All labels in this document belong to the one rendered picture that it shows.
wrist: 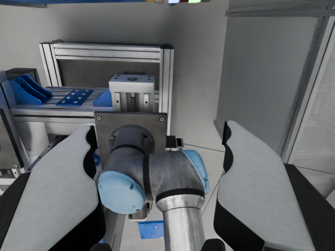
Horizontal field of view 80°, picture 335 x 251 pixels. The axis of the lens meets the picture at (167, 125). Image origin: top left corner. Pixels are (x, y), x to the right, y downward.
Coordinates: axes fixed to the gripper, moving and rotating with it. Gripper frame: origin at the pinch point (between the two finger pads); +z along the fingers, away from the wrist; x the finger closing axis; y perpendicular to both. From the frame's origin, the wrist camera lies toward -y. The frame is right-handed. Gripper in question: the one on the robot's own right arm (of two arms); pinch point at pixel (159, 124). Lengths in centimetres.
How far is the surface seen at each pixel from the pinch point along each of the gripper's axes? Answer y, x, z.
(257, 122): 40, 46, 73
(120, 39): 8, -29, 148
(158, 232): 230, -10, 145
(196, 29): 3, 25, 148
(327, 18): -5, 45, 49
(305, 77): 12, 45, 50
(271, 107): 28, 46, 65
